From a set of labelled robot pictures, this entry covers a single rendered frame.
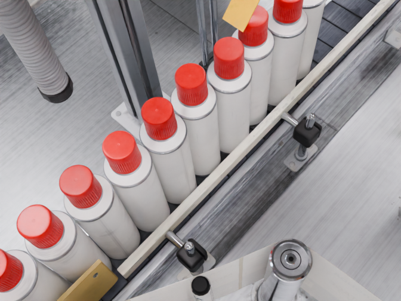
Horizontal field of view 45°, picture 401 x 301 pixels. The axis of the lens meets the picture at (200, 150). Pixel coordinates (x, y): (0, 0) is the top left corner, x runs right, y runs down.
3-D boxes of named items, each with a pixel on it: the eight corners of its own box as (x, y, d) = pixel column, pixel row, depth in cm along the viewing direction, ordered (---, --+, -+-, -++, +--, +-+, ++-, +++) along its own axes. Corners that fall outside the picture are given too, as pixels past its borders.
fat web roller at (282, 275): (278, 324, 58) (295, 296, 41) (249, 298, 60) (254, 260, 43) (302, 295, 59) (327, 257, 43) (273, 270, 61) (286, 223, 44)
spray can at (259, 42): (244, 134, 70) (247, 41, 51) (224, 108, 72) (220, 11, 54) (274, 116, 71) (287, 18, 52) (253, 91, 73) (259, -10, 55)
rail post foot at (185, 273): (188, 291, 65) (187, 290, 65) (175, 277, 66) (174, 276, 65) (217, 261, 67) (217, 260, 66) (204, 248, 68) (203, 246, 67)
